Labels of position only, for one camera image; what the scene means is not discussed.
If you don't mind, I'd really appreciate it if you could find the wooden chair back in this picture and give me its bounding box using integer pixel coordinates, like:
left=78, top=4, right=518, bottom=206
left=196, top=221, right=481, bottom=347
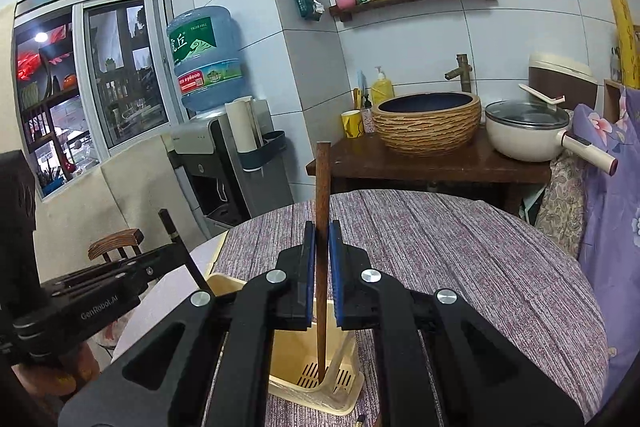
left=88, top=229, right=145, bottom=264

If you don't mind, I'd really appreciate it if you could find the bamboo style faucet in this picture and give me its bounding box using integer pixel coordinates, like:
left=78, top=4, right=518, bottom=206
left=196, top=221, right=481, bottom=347
left=444, top=54, right=473, bottom=94

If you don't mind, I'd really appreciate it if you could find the yellow mug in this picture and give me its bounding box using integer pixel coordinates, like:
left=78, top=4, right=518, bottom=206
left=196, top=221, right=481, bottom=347
left=341, top=109, right=363, bottom=138

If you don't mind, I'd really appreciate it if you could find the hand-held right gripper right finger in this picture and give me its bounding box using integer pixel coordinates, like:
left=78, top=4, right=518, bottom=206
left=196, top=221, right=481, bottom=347
left=327, top=220, right=586, bottom=427

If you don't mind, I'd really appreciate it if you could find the black chopstick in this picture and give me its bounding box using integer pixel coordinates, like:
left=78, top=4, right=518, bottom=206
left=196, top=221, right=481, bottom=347
left=159, top=209, right=211, bottom=295

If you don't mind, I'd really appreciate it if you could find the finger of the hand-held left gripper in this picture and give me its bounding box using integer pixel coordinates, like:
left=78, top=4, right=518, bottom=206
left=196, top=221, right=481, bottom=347
left=42, top=243, right=188, bottom=295

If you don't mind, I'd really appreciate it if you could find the dark wooden cabinet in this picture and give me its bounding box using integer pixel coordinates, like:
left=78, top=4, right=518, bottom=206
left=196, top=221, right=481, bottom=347
left=306, top=127, right=553, bottom=218

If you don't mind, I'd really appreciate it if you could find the beige plastic utensil holder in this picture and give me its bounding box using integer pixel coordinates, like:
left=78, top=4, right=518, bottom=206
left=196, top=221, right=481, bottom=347
left=206, top=273, right=365, bottom=417

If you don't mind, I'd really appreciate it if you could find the grey water dispenser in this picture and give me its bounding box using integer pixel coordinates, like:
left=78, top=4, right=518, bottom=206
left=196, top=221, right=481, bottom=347
left=167, top=99, right=295, bottom=230

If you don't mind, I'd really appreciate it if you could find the white framed sliding window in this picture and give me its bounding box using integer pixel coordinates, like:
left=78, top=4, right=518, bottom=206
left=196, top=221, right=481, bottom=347
left=14, top=0, right=173, bottom=202

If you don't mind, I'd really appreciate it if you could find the beige paisley cloth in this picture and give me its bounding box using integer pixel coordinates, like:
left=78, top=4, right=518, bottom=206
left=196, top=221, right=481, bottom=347
left=535, top=152, right=588, bottom=258

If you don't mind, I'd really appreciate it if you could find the dark blue wall holder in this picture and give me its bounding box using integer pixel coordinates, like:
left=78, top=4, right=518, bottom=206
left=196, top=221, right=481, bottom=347
left=237, top=131, right=287, bottom=172

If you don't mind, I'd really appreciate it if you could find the glass pot lid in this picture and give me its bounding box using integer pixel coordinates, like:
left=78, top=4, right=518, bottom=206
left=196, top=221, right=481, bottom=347
left=485, top=101, right=571, bottom=130

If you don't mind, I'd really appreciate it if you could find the blue water jug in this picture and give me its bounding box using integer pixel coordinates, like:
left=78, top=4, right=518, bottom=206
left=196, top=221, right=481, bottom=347
left=166, top=6, right=247, bottom=112

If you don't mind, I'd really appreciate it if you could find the white paper cup tube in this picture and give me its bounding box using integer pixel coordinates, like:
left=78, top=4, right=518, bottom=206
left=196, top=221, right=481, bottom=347
left=225, top=97, right=262, bottom=155

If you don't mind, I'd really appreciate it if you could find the beige cushion panel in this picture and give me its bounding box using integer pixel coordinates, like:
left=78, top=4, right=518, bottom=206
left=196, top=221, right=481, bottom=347
left=40, top=134, right=221, bottom=278

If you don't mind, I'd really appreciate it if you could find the brown wooden chopstick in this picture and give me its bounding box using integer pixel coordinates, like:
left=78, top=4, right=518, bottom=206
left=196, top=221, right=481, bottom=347
left=315, top=142, right=332, bottom=383

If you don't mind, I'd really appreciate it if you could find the brown ribbed basin bowl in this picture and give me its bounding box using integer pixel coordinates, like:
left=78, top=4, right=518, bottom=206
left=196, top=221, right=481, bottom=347
left=371, top=92, right=482, bottom=156

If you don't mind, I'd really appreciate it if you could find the white rice spoon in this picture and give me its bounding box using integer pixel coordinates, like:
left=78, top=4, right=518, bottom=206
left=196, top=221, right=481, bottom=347
left=518, top=83, right=566, bottom=105

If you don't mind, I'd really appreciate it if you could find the pink patterned pump bottle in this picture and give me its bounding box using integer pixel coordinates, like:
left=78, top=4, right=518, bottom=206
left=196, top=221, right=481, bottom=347
left=361, top=93, right=377, bottom=134

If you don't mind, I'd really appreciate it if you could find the white pot with handle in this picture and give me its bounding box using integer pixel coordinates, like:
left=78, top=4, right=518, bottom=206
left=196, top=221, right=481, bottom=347
left=485, top=107, right=618, bottom=175

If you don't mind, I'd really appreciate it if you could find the yellow dish soap bottle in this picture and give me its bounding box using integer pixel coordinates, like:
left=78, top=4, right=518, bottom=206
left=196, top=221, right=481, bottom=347
left=370, top=67, right=396, bottom=105

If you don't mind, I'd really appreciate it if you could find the purple floral cloth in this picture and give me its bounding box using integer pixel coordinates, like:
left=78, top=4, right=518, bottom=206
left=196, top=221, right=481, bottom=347
left=570, top=87, right=640, bottom=408

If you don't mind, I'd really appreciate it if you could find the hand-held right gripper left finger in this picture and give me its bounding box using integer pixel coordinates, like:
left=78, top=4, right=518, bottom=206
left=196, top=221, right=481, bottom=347
left=59, top=221, right=317, bottom=427

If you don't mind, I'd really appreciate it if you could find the person's left hand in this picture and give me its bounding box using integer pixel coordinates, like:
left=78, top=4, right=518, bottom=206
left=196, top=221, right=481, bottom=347
left=12, top=347, right=101, bottom=408

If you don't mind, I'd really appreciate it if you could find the brown white rice cooker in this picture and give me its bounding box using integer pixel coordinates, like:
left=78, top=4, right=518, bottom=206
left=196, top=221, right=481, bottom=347
left=528, top=53, right=598, bottom=112

